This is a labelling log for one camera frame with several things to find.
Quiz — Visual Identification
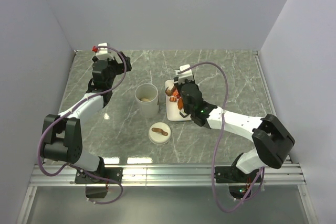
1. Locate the brown sausage piece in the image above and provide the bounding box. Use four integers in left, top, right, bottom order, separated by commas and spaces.
177, 98, 183, 110

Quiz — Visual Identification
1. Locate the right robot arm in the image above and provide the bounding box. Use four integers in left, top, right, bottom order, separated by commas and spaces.
174, 77, 295, 183

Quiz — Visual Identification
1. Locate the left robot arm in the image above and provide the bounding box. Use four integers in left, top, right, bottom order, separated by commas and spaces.
37, 51, 132, 183

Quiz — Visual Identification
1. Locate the white cylindrical lunch container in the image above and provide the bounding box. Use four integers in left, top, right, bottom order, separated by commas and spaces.
134, 83, 159, 118

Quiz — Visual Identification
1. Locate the red crab toy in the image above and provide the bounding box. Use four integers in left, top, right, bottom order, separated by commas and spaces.
173, 88, 179, 97

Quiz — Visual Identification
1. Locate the white rectangular plate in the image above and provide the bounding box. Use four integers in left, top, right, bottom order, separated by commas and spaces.
165, 92, 192, 122

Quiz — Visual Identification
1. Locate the white round container lid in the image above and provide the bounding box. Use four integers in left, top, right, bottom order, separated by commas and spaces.
149, 122, 172, 145

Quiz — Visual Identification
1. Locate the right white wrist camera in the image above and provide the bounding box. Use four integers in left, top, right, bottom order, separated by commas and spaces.
175, 65, 194, 80

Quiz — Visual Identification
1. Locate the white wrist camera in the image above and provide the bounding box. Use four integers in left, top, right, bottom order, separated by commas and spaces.
175, 65, 194, 80
92, 42, 112, 63

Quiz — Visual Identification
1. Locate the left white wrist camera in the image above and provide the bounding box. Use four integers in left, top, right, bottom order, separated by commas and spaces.
92, 42, 112, 63

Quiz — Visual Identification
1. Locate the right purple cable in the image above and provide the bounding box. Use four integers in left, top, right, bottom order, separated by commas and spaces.
179, 61, 265, 213

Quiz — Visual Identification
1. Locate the aluminium right side rail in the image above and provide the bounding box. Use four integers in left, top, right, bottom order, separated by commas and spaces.
252, 51, 295, 169

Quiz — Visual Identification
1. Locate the aluminium rail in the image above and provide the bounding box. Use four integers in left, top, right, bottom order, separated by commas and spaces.
28, 163, 306, 187
252, 51, 295, 169

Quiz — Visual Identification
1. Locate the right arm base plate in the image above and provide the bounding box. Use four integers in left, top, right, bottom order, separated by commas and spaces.
214, 166, 259, 184

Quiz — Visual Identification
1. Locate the aluminium front rail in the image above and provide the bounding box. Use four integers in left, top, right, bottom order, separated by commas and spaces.
28, 163, 306, 187

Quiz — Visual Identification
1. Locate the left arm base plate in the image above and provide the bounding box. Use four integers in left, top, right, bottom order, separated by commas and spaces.
75, 167, 123, 184

